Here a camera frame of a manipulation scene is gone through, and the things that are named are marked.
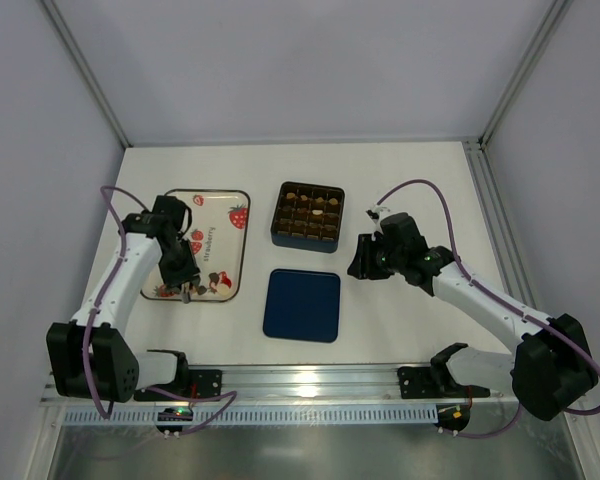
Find navy blue chocolate tin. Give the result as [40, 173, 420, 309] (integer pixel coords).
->
[270, 181, 345, 254]

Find left controller board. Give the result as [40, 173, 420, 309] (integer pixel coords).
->
[156, 407, 193, 439]

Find right aluminium frame post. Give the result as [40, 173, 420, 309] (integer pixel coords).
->
[478, 0, 574, 146]

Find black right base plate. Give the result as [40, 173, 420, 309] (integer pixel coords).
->
[397, 366, 491, 399]

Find silver metal tongs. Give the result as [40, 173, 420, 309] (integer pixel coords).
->
[180, 283, 191, 304]

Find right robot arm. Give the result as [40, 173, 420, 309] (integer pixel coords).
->
[347, 207, 600, 421]

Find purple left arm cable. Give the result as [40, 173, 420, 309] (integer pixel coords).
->
[82, 185, 239, 436]

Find aluminium frame post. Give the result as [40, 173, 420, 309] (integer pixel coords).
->
[38, 0, 132, 149]
[478, 0, 574, 146]

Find right controller board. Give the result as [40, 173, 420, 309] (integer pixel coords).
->
[435, 405, 471, 434]

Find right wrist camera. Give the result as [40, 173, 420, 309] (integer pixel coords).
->
[366, 204, 391, 223]

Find controller board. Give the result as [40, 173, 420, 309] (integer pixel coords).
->
[435, 405, 471, 434]
[156, 407, 193, 439]

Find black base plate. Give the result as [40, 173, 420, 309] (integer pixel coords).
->
[397, 366, 491, 399]
[154, 368, 223, 399]

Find slotted grey cable duct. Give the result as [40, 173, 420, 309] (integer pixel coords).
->
[63, 403, 437, 427]

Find navy blue tin lid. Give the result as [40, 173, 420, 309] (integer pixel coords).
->
[262, 269, 341, 344]

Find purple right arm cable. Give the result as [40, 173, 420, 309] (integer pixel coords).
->
[377, 177, 600, 439]

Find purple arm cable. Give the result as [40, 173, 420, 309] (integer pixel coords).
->
[377, 177, 600, 439]
[82, 185, 239, 436]

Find white strawberry print tray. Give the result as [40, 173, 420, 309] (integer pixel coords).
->
[166, 189, 250, 303]

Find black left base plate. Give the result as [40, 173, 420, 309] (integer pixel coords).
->
[154, 368, 223, 399]

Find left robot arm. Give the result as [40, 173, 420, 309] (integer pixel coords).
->
[46, 195, 200, 408]

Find left aluminium frame post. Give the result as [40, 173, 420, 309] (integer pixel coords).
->
[38, 0, 132, 149]

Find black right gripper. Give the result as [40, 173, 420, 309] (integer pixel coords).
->
[347, 234, 405, 281]

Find aluminium mounting rail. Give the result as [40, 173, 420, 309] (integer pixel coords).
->
[39, 362, 506, 404]

